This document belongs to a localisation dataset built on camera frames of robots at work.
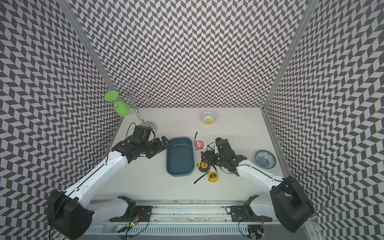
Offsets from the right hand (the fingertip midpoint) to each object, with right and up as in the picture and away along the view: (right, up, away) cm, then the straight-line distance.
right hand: (207, 160), depth 85 cm
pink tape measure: (-5, +7, +12) cm, 14 cm away
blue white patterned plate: (+36, -1, +6) cm, 37 cm away
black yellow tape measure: (-2, -4, 0) cm, 5 cm away
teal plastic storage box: (-16, 0, +5) cm, 17 cm away
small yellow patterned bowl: (+2, +25, +27) cm, 37 cm away
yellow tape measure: (+3, -9, -2) cm, 9 cm away
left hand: (-22, +8, -5) cm, 24 cm away
